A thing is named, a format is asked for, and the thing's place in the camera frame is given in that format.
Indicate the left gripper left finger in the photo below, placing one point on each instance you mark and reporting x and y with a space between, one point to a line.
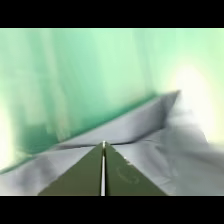
83 176

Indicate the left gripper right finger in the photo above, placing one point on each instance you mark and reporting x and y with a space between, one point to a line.
126 176

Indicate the purple shirt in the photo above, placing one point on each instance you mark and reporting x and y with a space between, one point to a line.
186 156

